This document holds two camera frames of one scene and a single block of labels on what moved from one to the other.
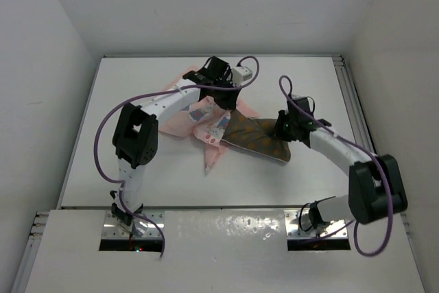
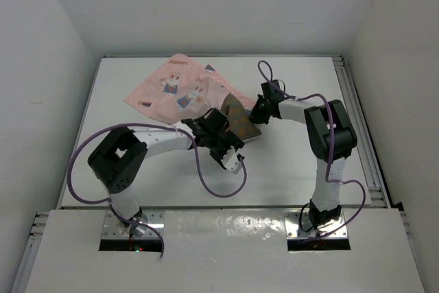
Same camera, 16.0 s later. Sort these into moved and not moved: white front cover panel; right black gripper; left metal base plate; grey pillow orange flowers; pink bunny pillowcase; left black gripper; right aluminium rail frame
Moved: grey pillow orange flowers; left black gripper; pink bunny pillowcase; right black gripper
Not moved: right aluminium rail frame; white front cover panel; left metal base plate
